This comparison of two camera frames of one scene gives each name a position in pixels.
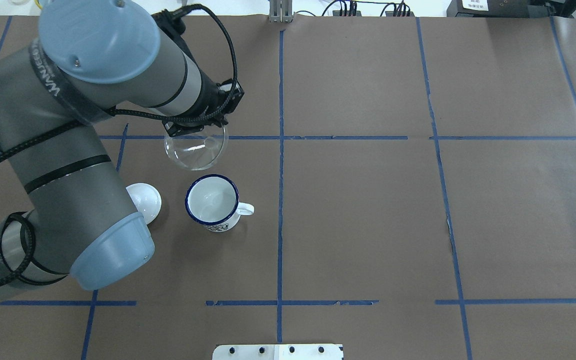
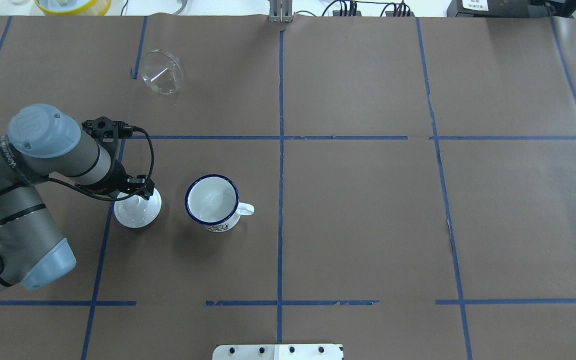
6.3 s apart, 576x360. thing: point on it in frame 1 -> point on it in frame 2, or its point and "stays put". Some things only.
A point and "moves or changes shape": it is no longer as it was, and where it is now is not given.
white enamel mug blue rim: (213, 201) stays put
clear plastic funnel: (198, 151) moves or changes shape
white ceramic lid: (146, 199) stays put
